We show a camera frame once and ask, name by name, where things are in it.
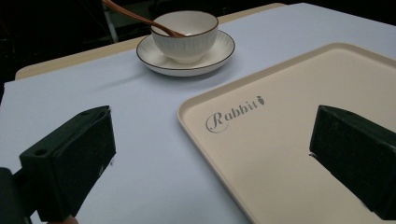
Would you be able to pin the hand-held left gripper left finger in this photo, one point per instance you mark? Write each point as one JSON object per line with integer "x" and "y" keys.
{"x": 71, "y": 161}

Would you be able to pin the metal stand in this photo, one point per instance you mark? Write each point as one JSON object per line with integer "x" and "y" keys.
{"x": 111, "y": 26}

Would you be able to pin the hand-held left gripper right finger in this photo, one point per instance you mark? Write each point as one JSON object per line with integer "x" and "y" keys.
{"x": 355, "y": 149}

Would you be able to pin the white ribbed bowl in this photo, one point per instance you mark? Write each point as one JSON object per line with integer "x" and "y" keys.
{"x": 186, "y": 42}

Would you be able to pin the beige plastic tray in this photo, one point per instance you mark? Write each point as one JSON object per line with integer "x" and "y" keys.
{"x": 295, "y": 140}

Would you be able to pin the brown wooden spoon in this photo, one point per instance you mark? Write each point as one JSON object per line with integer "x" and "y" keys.
{"x": 140, "y": 18}

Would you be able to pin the white saucer with dark rim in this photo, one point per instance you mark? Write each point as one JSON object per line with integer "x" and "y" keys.
{"x": 199, "y": 60}

